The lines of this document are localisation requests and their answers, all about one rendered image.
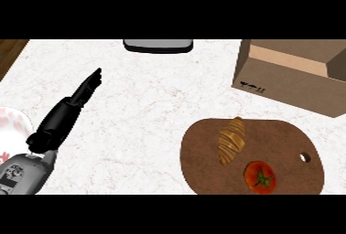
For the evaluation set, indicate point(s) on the red tomato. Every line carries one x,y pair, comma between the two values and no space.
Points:
259,177

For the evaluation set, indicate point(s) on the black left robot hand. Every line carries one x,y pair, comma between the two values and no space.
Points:
58,122

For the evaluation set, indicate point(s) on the brown wooden panel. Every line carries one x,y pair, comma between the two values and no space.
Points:
9,53

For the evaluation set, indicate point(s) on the grey flat appliance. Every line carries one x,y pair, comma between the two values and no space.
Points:
158,45

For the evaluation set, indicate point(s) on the brown cardboard box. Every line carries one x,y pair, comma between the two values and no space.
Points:
293,73

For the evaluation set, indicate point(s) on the brown wooden cutting board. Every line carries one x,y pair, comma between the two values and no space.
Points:
269,140

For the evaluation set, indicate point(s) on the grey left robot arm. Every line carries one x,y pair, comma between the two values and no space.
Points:
22,173

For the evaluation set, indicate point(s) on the golden brown croissant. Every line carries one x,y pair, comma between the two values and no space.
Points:
231,141

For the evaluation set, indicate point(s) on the white plate with red pattern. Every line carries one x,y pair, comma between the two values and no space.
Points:
12,131

